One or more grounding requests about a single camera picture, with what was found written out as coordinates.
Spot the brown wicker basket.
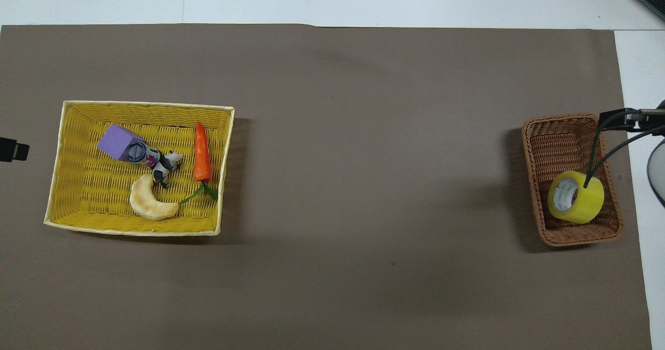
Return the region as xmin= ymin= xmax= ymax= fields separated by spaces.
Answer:
xmin=522 ymin=113 xmax=625 ymax=248

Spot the yellow woven basket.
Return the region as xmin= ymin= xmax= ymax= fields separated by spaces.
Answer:
xmin=44 ymin=100 xmax=235 ymax=237

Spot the yellow tape roll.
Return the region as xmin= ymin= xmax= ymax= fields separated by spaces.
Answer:
xmin=548 ymin=170 xmax=605 ymax=224

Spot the orange toy carrot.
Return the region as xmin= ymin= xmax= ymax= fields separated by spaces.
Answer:
xmin=178 ymin=123 xmax=219 ymax=206

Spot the black and white toy cow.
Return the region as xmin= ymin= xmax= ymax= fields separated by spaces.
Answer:
xmin=152 ymin=151 xmax=184 ymax=189

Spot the beige toy croissant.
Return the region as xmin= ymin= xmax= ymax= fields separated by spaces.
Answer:
xmin=129 ymin=173 xmax=180 ymax=221

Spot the small can with blue lid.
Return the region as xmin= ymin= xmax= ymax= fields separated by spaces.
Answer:
xmin=125 ymin=141 xmax=161 ymax=170

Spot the purple block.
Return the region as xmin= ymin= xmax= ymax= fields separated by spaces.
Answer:
xmin=97 ymin=124 xmax=147 ymax=161

